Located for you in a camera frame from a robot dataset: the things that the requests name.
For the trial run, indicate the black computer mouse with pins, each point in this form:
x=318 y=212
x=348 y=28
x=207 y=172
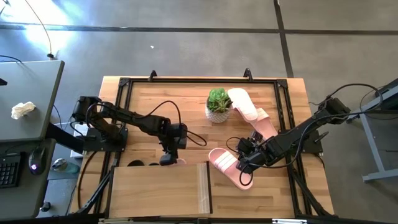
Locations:
x=36 y=160

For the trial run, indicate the black monitor stand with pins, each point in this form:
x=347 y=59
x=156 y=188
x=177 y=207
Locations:
x=2 y=81

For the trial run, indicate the black frame bracket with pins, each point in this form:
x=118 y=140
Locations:
x=248 y=70
x=154 y=72

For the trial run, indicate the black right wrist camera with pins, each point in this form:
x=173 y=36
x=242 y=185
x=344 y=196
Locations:
x=246 y=146

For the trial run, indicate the white power strip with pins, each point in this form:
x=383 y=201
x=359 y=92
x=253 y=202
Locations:
x=81 y=130

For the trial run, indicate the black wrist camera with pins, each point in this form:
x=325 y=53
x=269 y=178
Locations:
x=246 y=146
x=179 y=135

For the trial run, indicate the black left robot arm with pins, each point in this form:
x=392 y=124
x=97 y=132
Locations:
x=140 y=119

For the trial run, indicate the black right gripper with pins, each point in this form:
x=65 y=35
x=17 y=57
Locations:
x=261 y=152

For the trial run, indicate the black round knob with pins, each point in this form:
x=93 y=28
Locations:
x=45 y=207

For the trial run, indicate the black aluminium table frame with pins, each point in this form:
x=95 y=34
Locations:
x=202 y=80

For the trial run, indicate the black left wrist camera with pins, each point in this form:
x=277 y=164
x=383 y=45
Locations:
x=179 y=135

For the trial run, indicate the grey office desk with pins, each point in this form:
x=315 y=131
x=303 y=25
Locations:
x=31 y=81

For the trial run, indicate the grey metal side table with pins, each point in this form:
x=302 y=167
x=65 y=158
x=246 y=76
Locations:
x=371 y=146

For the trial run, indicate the clear plastic bottle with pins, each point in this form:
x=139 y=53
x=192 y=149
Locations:
x=60 y=164

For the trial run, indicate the green succulent in patterned pot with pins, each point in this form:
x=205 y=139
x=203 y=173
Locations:
x=219 y=99

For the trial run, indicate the dark grey desk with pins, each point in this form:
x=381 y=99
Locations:
x=18 y=202

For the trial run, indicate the crumpled white tissue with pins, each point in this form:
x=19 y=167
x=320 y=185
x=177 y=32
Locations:
x=21 y=109

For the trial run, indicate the black keyboard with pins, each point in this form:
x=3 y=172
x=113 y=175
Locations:
x=9 y=171

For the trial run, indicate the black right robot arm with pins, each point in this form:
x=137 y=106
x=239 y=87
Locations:
x=298 y=137

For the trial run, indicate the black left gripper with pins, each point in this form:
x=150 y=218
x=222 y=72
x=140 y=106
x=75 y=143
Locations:
x=168 y=157

